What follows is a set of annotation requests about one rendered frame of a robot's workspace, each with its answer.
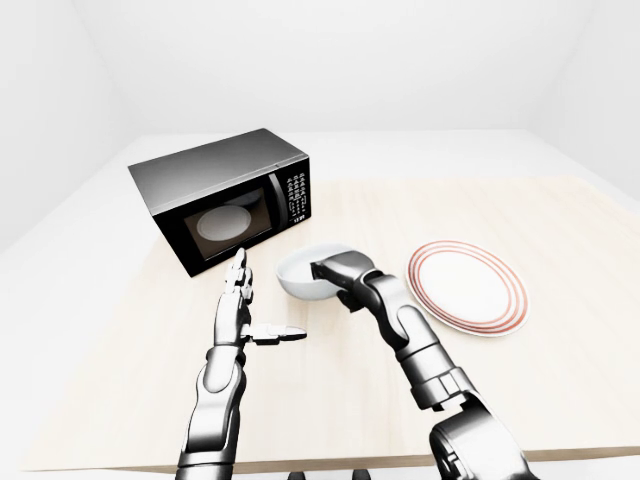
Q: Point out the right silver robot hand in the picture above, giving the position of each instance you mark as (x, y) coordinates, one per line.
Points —
(345, 272)

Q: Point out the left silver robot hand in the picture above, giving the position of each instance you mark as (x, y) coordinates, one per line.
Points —
(230, 312)

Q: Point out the white bowl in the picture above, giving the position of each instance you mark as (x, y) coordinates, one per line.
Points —
(305, 272)

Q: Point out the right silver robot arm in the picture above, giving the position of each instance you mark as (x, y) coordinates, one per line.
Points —
(440, 380)

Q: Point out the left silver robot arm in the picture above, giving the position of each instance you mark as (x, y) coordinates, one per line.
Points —
(212, 410)

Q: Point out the white microwave turntable plate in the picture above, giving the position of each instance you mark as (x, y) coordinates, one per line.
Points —
(223, 223)

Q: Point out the white plate with red rings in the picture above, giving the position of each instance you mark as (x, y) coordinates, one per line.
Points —
(467, 287)

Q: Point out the black and silver microwave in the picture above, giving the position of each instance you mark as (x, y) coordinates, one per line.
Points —
(220, 200)

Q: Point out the small dark shape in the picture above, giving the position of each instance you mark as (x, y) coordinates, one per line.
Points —
(296, 475)
(359, 474)

